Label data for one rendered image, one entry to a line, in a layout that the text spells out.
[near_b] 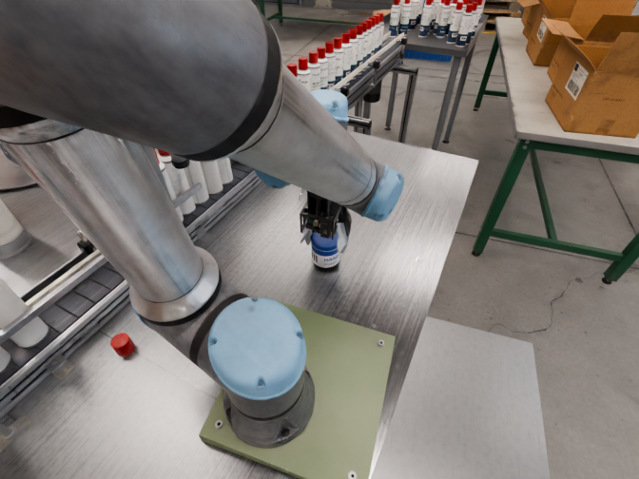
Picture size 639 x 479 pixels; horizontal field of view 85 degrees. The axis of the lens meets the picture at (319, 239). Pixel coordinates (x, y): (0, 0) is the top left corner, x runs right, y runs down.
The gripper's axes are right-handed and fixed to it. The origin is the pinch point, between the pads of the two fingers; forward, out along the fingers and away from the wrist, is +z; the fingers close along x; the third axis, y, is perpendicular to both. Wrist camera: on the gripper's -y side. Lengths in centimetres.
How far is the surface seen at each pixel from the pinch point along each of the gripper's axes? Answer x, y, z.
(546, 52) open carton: 73, -192, 4
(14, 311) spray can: -43, 40, -8
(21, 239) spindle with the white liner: -67, 22, -1
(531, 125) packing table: 59, -106, 11
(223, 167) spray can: -34.5, -15.2, -4.7
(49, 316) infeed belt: -46, 36, 1
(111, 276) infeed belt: -41.7, 23.3, 1.0
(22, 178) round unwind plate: -92, 2, 0
